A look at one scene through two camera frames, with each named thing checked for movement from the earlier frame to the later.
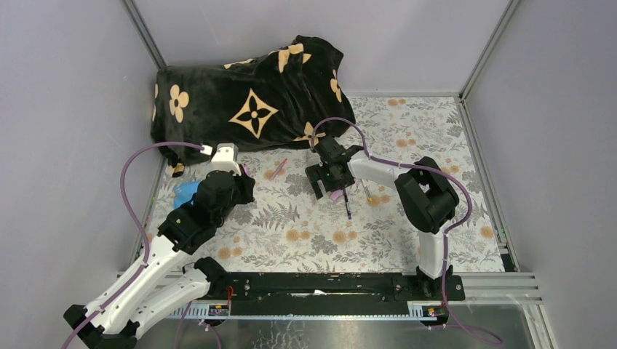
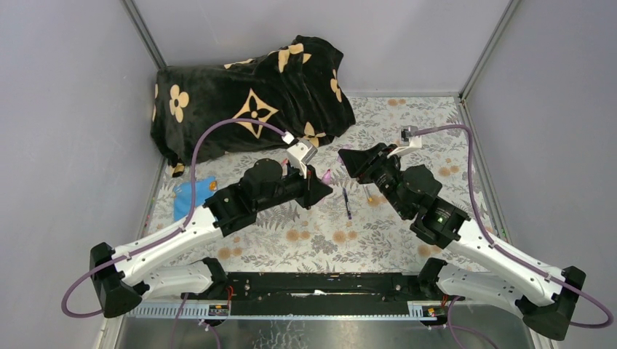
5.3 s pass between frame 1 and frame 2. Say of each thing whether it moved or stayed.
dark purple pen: stayed
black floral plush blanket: stayed
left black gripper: moved
